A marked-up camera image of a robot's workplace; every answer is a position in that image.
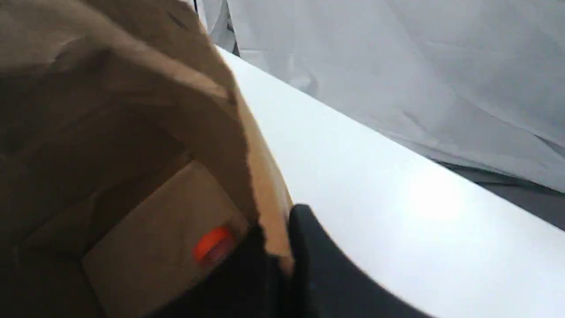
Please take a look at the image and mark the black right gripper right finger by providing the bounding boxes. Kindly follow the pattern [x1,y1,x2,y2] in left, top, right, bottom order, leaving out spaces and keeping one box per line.
[288,204,426,318]

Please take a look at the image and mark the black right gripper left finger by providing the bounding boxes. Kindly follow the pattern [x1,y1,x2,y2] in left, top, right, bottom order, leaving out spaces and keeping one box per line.
[152,225,289,318]

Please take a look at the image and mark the orange-capped clear tube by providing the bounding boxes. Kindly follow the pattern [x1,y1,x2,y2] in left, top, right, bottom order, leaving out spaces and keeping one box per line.
[192,226,236,266]

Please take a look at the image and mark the brown paper bag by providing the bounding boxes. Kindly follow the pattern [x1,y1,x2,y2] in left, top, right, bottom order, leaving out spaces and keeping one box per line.
[1,0,294,318]

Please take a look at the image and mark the white backdrop cloth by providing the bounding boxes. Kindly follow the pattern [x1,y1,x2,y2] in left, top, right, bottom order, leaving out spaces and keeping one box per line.
[189,0,565,192]

